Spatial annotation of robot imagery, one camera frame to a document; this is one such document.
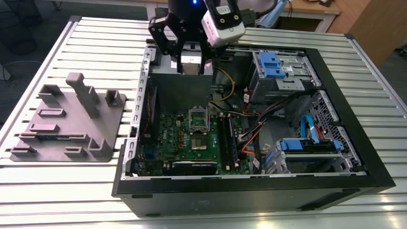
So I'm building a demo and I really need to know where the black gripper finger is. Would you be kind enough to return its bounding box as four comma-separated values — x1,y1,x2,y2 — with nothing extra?
193,25,222,75
148,13,186,73

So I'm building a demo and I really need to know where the silver CPU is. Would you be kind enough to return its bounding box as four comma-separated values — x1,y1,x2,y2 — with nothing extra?
182,62,201,75

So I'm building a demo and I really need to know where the metal locking lever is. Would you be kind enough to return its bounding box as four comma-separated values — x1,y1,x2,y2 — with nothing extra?
205,104,212,133

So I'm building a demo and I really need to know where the metal socket cover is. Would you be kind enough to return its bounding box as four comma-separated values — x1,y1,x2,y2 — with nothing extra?
188,104,210,133

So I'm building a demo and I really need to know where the CPU socket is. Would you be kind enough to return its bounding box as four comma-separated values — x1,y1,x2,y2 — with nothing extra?
189,132,210,151

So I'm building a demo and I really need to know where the grey power supply unit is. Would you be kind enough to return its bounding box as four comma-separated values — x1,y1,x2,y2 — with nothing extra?
149,51,213,113

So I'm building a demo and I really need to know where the blue drive latch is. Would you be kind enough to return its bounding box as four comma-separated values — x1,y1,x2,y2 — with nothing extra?
259,51,287,79

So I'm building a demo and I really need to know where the metal drive cage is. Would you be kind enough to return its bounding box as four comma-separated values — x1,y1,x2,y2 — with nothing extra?
249,51,321,101

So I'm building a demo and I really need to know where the black-clip RAM slot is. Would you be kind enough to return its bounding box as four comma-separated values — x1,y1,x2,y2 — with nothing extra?
216,114,226,169
222,114,236,168

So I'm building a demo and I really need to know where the white-clip RAM slot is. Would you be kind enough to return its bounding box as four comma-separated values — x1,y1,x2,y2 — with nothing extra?
226,114,240,168
217,114,231,169

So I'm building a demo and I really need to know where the wooden desk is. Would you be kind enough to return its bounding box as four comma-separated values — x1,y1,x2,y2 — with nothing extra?
279,0,343,33

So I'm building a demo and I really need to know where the green motherboard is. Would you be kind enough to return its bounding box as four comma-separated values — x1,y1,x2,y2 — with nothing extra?
136,112,252,176

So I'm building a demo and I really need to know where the blue port connector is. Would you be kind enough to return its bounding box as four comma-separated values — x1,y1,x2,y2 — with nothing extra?
142,146,157,160

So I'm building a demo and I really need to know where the black office chair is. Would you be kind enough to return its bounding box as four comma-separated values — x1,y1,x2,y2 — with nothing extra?
0,0,44,57

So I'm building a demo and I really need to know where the black graphics card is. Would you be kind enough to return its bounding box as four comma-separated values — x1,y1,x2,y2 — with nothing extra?
170,161,218,176

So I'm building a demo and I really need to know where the hard disk in blue carrier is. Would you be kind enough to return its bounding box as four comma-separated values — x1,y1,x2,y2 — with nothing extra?
276,139,343,156

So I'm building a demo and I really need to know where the grey parts rack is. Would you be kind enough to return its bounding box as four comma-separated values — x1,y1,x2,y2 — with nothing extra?
9,73,128,163

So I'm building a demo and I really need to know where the metal disk bay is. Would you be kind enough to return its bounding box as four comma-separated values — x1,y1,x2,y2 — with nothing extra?
261,139,355,175

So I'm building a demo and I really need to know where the dark RAM stick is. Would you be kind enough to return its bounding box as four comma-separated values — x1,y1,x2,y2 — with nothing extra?
30,135,85,142

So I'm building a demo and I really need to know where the wooden cabinet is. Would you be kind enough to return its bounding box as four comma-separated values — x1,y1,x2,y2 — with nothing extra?
327,0,407,67

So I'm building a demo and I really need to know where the black PC case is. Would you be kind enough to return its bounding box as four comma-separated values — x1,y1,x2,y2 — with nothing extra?
110,38,396,218

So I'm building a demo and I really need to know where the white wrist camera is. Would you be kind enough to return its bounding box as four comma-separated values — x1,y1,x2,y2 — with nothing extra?
201,0,245,48

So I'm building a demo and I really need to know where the white wire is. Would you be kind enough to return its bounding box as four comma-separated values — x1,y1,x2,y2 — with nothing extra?
217,107,257,116

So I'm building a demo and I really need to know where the orange yellow wire bundle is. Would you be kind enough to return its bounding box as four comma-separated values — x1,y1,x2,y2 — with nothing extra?
241,101,255,116

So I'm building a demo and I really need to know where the black cable bundle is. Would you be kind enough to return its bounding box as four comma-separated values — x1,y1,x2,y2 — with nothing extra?
237,89,320,144

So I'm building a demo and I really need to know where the blue data wire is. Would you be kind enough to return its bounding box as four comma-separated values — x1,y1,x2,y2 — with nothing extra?
299,114,321,144

